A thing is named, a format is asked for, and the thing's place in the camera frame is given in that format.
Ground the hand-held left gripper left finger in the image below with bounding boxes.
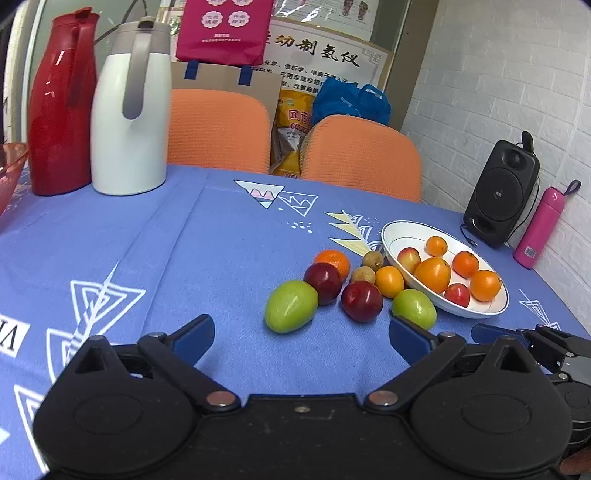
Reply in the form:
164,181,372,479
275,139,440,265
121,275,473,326
65,314,241,414

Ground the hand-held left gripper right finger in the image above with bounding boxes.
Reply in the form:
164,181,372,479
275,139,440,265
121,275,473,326
365,316,539,414

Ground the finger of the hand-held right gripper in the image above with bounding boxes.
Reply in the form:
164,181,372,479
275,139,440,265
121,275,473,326
471,323,533,345
522,325,591,376

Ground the green jujube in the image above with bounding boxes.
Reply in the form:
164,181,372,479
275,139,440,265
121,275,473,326
392,289,437,330
264,280,319,333

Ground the dark red plum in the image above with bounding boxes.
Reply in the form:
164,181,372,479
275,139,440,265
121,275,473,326
304,262,343,306
341,281,384,323

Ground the red yellow plum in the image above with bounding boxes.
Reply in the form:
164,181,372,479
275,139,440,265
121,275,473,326
397,248,422,278

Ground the white plate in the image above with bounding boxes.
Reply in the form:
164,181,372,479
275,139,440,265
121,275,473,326
381,220,509,318

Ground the tangerine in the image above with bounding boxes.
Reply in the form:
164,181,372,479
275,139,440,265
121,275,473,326
315,249,352,282

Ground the person's right hand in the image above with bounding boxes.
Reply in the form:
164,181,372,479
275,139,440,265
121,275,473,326
561,442,591,477

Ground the blue printed tablecloth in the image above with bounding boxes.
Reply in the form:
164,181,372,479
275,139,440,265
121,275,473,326
0,164,591,476

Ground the pink bottle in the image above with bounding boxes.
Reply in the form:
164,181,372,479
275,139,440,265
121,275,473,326
513,180,581,270

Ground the black speaker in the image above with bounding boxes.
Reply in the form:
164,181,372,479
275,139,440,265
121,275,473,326
464,140,541,248

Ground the orange chair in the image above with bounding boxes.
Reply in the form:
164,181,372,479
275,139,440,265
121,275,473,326
167,89,272,175
299,115,423,204

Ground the white thermos jug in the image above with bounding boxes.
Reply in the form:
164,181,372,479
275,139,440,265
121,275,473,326
91,17,172,196

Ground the yellow food packet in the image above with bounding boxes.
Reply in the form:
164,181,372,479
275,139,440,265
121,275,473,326
269,88,319,178

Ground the blue plastic bag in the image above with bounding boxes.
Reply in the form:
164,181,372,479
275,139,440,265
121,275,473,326
312,78,392,126

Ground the red plastic bowl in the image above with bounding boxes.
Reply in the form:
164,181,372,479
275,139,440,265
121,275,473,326
0,142,31,217

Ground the brown paper bag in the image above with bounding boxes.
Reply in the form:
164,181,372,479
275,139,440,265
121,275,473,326
171,60,283,112

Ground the red thermos jug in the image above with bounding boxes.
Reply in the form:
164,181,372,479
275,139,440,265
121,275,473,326
27,11,101,197

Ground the magenta fabric bag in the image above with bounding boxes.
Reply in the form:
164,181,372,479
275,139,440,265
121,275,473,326
175,0,273,66

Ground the wall poster with calligraphy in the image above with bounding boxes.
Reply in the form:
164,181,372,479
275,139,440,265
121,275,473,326
259,16,395,100

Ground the wall poster with foot chart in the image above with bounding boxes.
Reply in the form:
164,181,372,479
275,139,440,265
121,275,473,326
272,0,372,40

